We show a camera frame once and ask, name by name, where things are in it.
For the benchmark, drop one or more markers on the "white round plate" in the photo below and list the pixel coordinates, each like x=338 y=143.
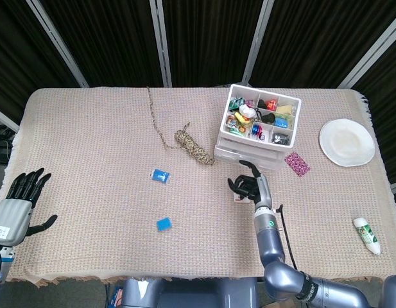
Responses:
x=347 y=142

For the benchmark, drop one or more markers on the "blue wrapped packet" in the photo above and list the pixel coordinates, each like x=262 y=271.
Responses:
x=160 y=176

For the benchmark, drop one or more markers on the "beige woven tablecloth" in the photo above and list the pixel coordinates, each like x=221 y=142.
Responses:
x=104 y=224

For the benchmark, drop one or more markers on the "blue grey left robot arm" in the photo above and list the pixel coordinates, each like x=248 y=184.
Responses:
x=5 y=256

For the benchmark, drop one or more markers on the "small black item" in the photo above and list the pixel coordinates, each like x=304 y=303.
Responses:
x=262 y=104

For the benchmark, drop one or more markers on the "purple patterned packet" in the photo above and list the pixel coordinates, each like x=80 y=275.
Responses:
x=297 y=164

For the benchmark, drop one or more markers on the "blue orange package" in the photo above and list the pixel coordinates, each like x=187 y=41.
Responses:
x=115 y=296

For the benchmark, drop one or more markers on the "grey robot torso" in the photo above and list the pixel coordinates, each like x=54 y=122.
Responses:
x=185 y=293

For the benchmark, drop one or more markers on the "blue green snack packet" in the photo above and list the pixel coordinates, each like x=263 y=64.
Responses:
x=282 y=123

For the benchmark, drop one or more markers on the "black grey left robot hand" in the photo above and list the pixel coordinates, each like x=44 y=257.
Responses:
x=11 y=218

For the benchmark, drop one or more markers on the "yellow sponge wedge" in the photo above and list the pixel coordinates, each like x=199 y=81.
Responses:
x=285 y=109

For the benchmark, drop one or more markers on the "grey aluminium partition post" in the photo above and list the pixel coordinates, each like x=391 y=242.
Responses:
x=371 y=51
x=257 y=41
x=59 y=45
x=162 y=45

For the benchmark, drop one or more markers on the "white plastic drawer organizer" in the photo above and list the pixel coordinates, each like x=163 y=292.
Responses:
x=225 y=130

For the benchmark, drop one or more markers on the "small white box red label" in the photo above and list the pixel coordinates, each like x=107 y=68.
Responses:
x=237 y=199

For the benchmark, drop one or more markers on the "black grey right robot hand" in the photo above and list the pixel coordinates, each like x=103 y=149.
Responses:
x=263 y=192

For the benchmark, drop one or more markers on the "black equipment clutter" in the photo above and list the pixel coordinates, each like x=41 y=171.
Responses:
x=0 y=134

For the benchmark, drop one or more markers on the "yellow packet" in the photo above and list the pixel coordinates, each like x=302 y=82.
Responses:
x=241 y=118

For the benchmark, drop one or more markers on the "blue grey right robot arm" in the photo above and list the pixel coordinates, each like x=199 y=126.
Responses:
x=271 y=244

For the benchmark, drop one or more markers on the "blue white block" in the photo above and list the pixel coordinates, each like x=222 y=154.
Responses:
x=164 y=224

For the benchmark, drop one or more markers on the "white bottle green label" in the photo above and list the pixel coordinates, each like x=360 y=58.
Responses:
x=367 y=235

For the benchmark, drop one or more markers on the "black shiny packet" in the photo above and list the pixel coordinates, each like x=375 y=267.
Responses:
x=280 y=138

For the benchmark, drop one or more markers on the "shiny colourful snack packet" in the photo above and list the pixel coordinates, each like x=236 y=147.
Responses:
x=237 y=128

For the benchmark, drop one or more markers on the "white crumpled ball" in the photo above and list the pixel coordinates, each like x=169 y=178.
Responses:
x=247 y=111

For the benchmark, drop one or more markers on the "blue red discs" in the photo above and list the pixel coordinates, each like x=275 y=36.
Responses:
x=256 y=130

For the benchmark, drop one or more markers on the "red orange packet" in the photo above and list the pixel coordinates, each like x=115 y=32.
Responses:
x=272 y=104

